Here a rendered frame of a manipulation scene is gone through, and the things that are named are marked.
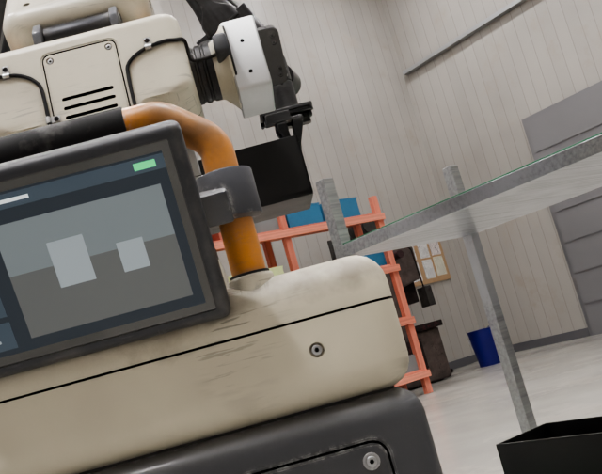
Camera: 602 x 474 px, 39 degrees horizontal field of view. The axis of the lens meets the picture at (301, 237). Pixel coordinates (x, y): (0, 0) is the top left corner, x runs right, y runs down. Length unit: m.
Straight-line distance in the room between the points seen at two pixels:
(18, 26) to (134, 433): 0.70
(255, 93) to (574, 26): 11.28
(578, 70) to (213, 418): 11.74
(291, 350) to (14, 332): 0.23
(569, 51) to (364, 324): 11.75
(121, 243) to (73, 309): 0.07
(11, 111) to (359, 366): 0.64
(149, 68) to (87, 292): 0.50
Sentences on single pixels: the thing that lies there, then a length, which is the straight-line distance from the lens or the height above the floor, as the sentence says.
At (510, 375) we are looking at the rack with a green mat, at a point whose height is 0.56.
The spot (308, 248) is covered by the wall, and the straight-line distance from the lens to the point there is 11.92.
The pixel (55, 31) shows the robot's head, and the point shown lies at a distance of 1.26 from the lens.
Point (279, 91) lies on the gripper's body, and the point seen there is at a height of 1.23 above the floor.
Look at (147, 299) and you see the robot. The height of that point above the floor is 0.82.
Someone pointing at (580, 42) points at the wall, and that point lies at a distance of 12.35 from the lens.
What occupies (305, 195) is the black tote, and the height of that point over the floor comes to 1.01.
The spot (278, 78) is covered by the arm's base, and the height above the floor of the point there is 1.15.
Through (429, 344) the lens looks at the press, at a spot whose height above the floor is 0.49.
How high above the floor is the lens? 0.73
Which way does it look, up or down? 8 degrees up
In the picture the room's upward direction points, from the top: 15 degrees counter-clockwise
